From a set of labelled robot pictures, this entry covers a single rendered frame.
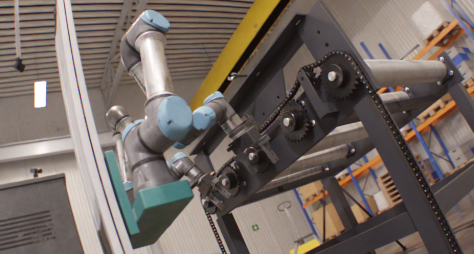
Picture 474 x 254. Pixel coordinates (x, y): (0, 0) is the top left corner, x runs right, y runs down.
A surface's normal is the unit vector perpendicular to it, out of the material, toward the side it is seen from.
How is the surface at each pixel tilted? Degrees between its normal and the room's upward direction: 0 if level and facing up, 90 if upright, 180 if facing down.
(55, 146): 90
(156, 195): 90
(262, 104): 90
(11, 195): 90
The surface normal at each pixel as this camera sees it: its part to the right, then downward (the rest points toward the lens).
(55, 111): 0.43, -0.53
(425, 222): -0.81, 0.12
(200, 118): -0.40, 0.29
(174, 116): 0.72, -0.43
